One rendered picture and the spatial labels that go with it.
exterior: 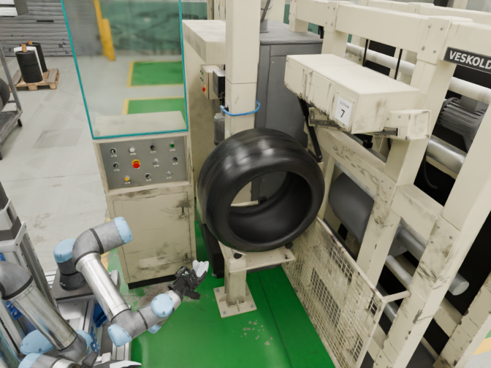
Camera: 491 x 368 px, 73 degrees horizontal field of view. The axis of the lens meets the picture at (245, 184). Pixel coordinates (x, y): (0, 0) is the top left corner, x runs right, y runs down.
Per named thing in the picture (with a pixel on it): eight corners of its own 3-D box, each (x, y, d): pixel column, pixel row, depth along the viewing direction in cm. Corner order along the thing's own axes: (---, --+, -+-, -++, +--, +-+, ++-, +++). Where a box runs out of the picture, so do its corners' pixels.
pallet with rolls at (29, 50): (19, 77, 733) (7, 40, 693) (59, 74, 760) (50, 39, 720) (10, 92, 640) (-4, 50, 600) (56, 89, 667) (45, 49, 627)
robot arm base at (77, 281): (57, 292, 165) (51, 279, 160) (63, 270, 178) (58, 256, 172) (89, 287, 169) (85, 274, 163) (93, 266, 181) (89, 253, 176)
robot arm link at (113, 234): (74, 241, 173) (90, 226, 129) (102, 228, 182) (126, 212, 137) (84, 261, 173) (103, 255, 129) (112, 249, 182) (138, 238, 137)
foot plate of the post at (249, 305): (213, 289, 259) (213, 285, 257) (245, 282, 267) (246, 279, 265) (221, 318, 238) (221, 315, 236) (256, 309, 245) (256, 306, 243)
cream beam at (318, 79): (282, 86, 164) (285, 55, 156) (326, 83, 171) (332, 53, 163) (348, 135, 115) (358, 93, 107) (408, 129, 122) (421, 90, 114)
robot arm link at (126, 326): (57, 235, 126) (116, 341, 103) (86, 223, 132) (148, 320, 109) (62, 253, 134) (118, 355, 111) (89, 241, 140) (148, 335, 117)
